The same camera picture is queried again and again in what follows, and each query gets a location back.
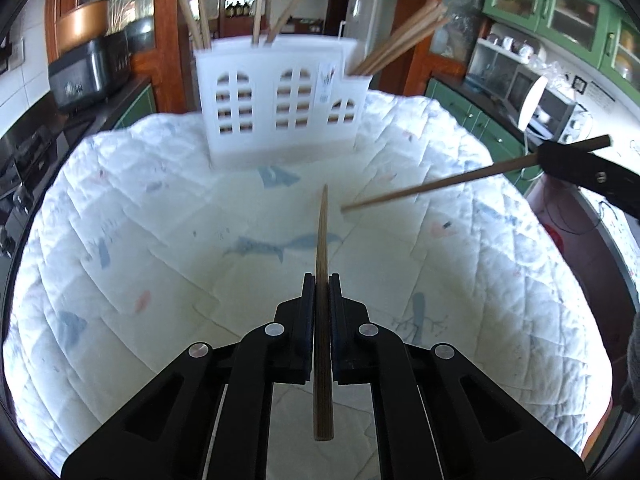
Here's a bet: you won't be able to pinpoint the white microwave oven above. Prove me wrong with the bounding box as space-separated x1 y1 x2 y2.
503 65 589 143

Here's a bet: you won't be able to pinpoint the green upper cabinets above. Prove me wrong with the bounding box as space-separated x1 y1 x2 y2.
484 0 639 94

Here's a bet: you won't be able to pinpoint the white quilted table cloth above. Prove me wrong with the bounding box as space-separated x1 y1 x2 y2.
3 92 612 471

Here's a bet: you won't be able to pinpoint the white refrigerator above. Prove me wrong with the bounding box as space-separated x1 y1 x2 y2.
338 0 383 55

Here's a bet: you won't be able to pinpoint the white plastic utensil holder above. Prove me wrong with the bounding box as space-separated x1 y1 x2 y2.
195 35 371 169

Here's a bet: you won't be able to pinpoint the black gas stove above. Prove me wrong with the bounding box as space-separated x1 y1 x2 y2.
1 125 68 258

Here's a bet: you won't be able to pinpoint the black rice cooker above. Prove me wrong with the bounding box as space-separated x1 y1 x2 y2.
48 32 131 114

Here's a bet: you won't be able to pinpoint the copper inner pot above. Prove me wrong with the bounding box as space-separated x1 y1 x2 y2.
55 0 110 56

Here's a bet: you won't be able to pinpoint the white wall socket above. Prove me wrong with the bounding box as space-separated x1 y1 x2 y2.
8 38 25 70

